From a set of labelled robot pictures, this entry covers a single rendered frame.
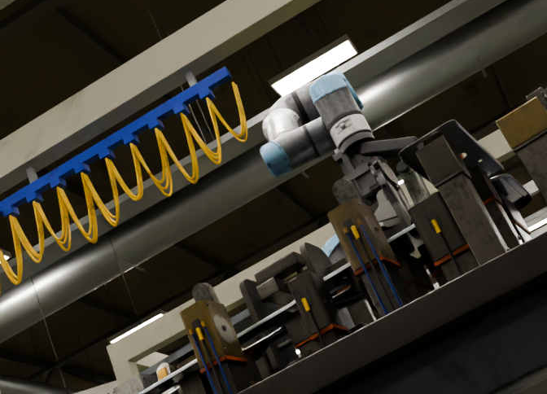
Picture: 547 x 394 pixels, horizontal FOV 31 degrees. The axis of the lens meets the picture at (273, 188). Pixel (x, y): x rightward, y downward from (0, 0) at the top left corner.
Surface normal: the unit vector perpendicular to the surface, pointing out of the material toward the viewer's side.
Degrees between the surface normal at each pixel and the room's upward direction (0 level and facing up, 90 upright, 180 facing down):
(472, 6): 180
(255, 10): 90
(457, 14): 180
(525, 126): 90
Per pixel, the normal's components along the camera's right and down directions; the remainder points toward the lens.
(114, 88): -0.36, -0.29
